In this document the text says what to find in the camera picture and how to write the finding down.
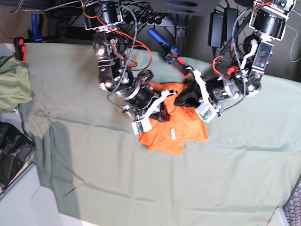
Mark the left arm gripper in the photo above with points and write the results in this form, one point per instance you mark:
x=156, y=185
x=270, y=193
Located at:
x=213, y=91

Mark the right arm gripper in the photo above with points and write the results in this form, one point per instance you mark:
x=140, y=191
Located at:
x=140, y=97

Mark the orange T-shirt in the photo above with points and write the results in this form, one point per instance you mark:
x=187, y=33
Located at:
x=170, y=137

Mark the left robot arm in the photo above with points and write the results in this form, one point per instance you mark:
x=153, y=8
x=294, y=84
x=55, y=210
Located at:
x=252, y=47

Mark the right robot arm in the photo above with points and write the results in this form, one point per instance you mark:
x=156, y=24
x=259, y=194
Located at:
x=113, y=50

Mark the blue clamp at centre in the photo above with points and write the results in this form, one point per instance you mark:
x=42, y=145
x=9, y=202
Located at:
x=172, y=55

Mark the blue clamp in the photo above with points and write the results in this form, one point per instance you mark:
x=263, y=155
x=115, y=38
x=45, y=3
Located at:
x=34, y=36
x=172, y=55

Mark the black power brick pair left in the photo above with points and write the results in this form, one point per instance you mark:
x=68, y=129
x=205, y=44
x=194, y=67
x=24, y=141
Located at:
x=215, y=30

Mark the black power brick pair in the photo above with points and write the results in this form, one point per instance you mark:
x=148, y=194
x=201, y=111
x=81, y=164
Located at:
x=215, y=30
x=230, y=16

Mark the green table cloth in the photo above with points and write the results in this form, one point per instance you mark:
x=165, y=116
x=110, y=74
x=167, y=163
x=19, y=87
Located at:
x=88, y=155

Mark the black power brick pair right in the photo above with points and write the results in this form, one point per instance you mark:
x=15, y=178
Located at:
x=230, y=16

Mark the olive green garment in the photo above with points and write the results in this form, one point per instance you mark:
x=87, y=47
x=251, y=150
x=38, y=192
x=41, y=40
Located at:
x=15, y=87

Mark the black plastic bag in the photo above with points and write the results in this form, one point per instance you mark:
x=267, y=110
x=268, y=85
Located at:
x=15, y=151

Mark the blue clamp at left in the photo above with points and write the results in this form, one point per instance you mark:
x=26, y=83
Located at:
x=34, y=36

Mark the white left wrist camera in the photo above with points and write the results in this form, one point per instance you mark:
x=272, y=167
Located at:
x=206, y=112

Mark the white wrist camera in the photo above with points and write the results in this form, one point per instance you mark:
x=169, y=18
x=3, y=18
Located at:
x=140, y=126
x=206, y=112

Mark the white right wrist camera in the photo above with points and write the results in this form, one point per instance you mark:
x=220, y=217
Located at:
x=140, y=126

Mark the aluminium frame post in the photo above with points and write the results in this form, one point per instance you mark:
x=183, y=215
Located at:
x=181, y=23

